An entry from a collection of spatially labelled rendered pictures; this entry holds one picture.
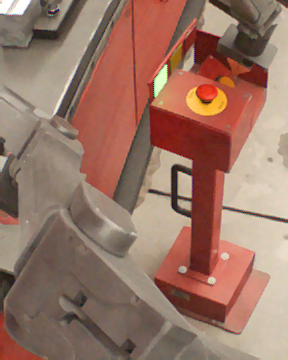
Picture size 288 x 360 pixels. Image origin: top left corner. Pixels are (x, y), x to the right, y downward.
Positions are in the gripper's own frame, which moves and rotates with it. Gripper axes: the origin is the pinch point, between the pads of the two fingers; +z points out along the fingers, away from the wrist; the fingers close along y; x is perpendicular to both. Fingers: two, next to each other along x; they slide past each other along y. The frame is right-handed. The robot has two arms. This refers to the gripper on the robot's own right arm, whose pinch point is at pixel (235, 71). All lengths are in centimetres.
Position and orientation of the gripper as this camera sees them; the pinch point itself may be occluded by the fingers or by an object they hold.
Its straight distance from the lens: 158.9
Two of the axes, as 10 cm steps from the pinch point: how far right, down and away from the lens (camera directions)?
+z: -2.4, 4.7, 8.5
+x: -4.3, 7.3, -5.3
